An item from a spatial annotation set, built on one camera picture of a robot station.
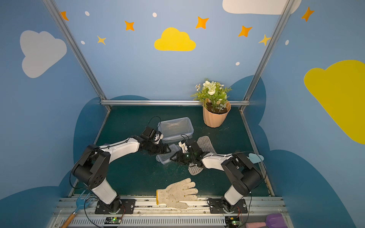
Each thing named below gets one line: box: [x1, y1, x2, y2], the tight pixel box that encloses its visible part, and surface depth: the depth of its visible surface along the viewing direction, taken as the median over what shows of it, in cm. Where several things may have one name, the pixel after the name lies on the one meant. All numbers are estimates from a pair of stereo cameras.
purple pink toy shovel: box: [245, 213, 289, 228], surface depth 71 cm
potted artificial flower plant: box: [190, 80, 233, 128], surface depth 97 cm
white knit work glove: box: [155, 178, 199, 210], surface depth 80 cm
